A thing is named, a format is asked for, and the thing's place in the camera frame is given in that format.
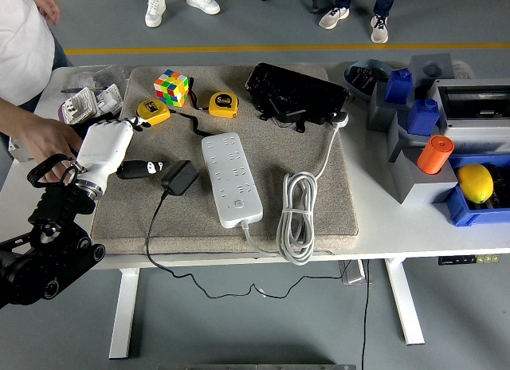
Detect person's body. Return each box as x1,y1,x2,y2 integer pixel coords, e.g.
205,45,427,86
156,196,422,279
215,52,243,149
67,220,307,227
0,0,75,114

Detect white power strip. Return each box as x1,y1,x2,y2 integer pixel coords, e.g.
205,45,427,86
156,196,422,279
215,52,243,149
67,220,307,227
200,132,265,230

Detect black binder clips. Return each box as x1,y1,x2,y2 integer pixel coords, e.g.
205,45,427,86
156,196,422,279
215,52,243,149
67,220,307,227
352,65,390,96

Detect clear plastic bag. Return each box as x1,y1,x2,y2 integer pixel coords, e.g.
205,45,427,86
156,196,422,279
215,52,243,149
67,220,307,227
61,65,128,96

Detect black table control panel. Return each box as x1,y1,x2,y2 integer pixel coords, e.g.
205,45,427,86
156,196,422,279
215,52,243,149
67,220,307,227
437,253,501,266

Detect blue storage bin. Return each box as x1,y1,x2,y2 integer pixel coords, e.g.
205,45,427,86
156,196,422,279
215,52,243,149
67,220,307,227
432,152,510,227

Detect yellow lemon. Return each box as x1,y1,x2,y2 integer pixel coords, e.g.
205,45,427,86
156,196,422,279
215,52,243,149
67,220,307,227
455,163,495,205

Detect white power strip cable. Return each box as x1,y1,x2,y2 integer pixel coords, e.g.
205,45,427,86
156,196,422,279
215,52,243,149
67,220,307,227
238,109,351,266

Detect thin black adapter cord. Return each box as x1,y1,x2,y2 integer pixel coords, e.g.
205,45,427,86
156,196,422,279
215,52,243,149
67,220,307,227
145,189,347,300

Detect blue square bottle block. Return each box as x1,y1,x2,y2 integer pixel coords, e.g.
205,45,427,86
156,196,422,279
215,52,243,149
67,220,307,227
384,68,414,106

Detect black hanging cable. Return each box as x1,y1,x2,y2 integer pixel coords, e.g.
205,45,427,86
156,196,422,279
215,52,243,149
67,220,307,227
360,260,371,370

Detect grey electrical box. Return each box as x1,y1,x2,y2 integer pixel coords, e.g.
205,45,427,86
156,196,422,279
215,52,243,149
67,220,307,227
428,77,510,155

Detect blue hexagonal bottle block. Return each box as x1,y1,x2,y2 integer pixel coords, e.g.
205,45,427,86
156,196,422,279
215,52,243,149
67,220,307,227
406,97,441,136

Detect black chair base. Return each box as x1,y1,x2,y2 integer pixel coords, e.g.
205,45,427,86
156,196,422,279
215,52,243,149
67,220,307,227
259,0,322,15

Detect black power brick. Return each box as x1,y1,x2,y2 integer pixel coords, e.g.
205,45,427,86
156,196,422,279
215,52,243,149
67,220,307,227
273,105,310,125

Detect white table leg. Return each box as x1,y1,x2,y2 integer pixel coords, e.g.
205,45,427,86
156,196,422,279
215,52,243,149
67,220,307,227
108,268,140,360
384,258,426,346

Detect person's right hand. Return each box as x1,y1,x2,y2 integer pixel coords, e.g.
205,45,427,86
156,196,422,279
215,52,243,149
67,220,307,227
22,114,85,184

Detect yellow tape measure 5m label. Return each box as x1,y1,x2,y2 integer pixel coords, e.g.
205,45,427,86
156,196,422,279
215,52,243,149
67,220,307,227
207,90,240,119

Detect blue-grey bowl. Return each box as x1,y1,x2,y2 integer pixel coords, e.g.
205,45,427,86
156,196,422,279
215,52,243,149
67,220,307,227
343,58,394,104

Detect white socket module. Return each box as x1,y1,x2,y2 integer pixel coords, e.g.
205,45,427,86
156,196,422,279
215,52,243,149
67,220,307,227
93,84,124,116

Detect grey block with round hole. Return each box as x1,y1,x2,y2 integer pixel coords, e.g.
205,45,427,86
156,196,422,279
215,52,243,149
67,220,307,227
410,53,455,88

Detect black plastic tray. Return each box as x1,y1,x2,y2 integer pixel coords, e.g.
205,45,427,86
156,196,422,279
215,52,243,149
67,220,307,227
244,61,350,126

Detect black tape measure strap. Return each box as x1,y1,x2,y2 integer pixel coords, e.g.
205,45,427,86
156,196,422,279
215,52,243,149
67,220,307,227
169,111,208,136
187,77,210,110

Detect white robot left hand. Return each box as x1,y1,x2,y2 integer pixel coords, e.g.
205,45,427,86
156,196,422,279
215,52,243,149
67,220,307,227
75,115,172,187

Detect person's left hand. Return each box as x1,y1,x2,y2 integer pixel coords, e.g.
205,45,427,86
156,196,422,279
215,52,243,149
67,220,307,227
33,0,61,26

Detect metal bracket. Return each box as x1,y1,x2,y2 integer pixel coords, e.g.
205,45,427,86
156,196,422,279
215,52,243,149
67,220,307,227
338,259,374,285

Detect grey shape holder block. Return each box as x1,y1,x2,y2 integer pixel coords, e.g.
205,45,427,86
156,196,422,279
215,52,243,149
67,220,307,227
390,146,459,206
366,79,416,133
386,110,441,164

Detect large colourful puzzle cube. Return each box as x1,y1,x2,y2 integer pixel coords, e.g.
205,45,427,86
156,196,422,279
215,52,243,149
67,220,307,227
153,69,190,108

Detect black plug adapter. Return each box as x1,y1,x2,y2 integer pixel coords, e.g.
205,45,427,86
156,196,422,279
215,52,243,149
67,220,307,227
159,159,200,196

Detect grey-brown mat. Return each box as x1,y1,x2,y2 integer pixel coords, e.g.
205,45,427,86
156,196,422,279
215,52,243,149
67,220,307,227
90,65,359,256

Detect yellow tape measure black label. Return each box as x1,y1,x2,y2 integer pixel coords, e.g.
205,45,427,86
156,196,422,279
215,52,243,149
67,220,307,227
135,98,171,127

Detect orange cylinder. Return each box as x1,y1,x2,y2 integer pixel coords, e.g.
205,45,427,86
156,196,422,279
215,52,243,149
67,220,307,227
416,135,455,175

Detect black parts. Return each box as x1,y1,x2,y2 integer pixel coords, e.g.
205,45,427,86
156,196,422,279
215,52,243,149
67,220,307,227
476,163,510,210

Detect white sneaker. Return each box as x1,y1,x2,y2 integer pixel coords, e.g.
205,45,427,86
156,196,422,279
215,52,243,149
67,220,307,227
186,0,222,15
144,0,167,28

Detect grey sneaker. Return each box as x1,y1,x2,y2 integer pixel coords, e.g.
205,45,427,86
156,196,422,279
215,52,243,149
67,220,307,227
369,14,390,44
318,6,351,30

